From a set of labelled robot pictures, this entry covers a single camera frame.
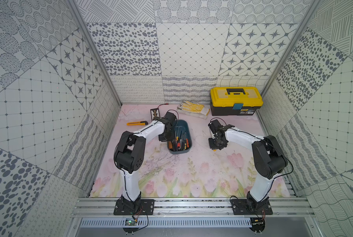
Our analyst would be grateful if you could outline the yellow black toolbox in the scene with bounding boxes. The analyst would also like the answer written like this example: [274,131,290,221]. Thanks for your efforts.
[210,87,263,116]

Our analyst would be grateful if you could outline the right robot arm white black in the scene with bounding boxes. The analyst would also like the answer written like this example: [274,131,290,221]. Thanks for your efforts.
[208,118,290,209]

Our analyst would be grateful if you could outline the yellow work gloves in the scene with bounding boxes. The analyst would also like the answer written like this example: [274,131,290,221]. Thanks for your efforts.
[176,101,210,119]

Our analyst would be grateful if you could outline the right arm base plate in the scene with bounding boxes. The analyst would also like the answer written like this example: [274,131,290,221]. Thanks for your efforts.
[230,198,273,216]

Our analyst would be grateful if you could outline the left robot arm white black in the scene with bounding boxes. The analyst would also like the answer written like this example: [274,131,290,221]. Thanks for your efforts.
[113,112,178,207]

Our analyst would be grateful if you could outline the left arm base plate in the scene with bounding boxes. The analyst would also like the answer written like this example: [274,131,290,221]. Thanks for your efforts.
[114,197,155,215]

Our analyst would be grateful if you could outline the aluminium rail frame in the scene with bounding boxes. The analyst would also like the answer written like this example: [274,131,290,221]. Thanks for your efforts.
[71,197,314,217]

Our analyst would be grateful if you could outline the orange utility knife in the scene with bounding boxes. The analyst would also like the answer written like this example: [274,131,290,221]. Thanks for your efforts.
[127,120,148,126]

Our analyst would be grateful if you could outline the teal plastic storage tray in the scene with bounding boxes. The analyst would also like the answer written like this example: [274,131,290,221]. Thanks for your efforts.
[168,119,192,155]

